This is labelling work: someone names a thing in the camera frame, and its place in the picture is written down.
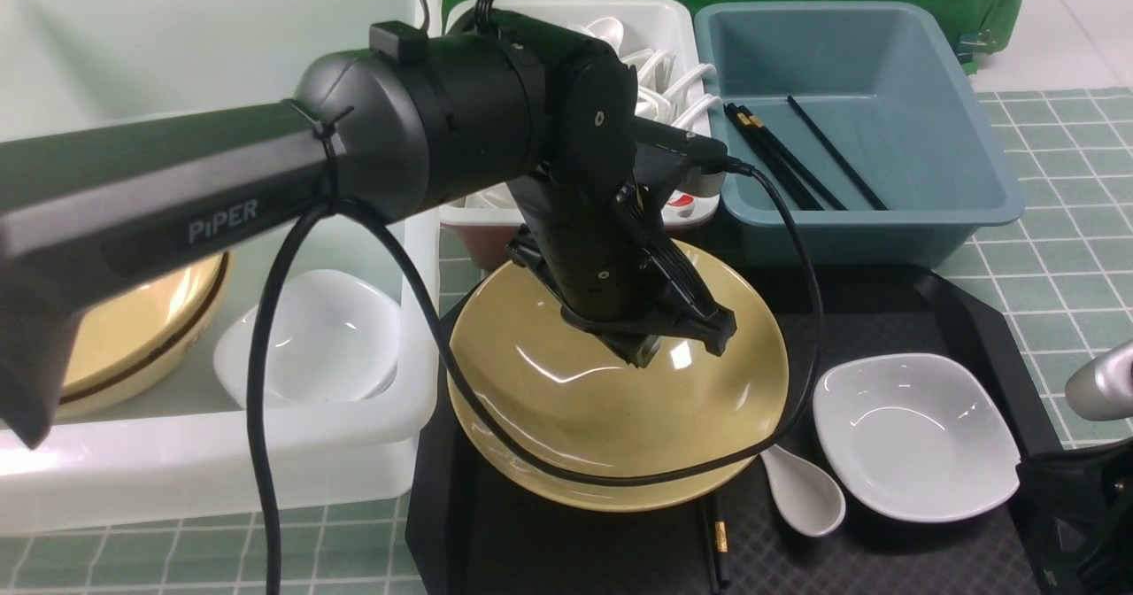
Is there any black chopstick gold band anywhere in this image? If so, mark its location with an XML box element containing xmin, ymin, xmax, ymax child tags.
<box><xmin>702</xmin><ymin>491</ymin><xmax>732</xmax><ymax>594</ymax></box>

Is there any white square side dish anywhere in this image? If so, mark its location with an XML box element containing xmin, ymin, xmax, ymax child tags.
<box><xmin>811</xmin><ymin>352</ymin><xmax>1021</xmax><ymax>525</ymax></box>

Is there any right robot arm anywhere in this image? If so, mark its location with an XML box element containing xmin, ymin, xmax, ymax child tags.
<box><xmin>1016</xmin><ymin>345</ymin><xmax>1132</xmax><ymax>594</ymax></box>

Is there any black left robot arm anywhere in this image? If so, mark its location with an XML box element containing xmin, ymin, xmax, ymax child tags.
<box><xmin>3</xmin><ymin>10</ymin><xmax>736</xmax><ymax>447</ymax></box>

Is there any white ceramic soup spoon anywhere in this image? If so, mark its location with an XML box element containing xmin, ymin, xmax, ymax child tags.
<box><xmin>759</xmin><ymin>445</ymin><xmax>846</xmax><ymax>538</ymax></box>

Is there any white spoon bin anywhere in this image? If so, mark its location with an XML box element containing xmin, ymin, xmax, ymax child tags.
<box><xmin>438</xmin><ymin>0</ymin><xmax>719</xmax><ymax>271</ymax></box>

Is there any yellow noodle bowl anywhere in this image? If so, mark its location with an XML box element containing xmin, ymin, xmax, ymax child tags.
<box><xmin>451</xmin><ymin>243</ymin><xmax>789</xmax><ymax>475</ymax></box>

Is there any white dish in tub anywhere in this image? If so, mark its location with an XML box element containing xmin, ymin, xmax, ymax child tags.
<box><xmin>264</xmin><ymin>269</ymin><xmax>401</xmax><ymax>408</ymax></box>

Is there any green checked tablecloth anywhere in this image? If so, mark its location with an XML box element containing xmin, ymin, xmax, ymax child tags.
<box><xmin>1</xmin><ymin>87</ymin><xmax>1132</xmax><ymax>594</ymax></box>

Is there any blue-grey plastic bin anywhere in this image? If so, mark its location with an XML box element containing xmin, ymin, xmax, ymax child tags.
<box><xmin>693</xmin><ymin>2</ymin><xmax>1025</xmax><ymax>267</ymax></box>

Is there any yellow bowl in tub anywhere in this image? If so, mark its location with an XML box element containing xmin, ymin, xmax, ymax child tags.
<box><xmin>56</xmin><ymin>252</ymin><xmax>232</xmax><ymax>420</ymax></box>

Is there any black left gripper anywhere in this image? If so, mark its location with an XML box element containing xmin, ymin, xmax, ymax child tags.
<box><xmin>506</xmin><ymin>118</ymin><xmax>736</xmax><ymax>368</ymax></box>

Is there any black plastic serving tray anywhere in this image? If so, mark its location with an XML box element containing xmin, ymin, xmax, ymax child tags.
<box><xmin>404</xmin><ymin>266</ymin><xmax>1089</xmax><ymax>594</ymax></box>

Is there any black chopstick in bin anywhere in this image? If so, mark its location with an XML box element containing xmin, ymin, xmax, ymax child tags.
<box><xmin>786</xmin><ymin>95</ymin><xmax>889</xmax><ymax>211</ymax></box>
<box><xmin>724</xmin><ymin>104</ymin><xmax>823</xmax><ymax>211</ymax></box>
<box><xmin>736</xmin><ymin>105</ymin><xmax>846</xmax><ymax>211</ymax></box>

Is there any white spoon with red mark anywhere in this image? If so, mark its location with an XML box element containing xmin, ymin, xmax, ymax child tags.
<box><xmin>664</xmin><ymin>192</ymin><xmax>697</xmax><ymax>219</ymax></box>

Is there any black cable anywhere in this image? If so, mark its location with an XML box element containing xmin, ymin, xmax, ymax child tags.
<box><xmin>245</xmin><ymin>0</ymin><xmax>824</xmax><ymax>595</ymax></box>

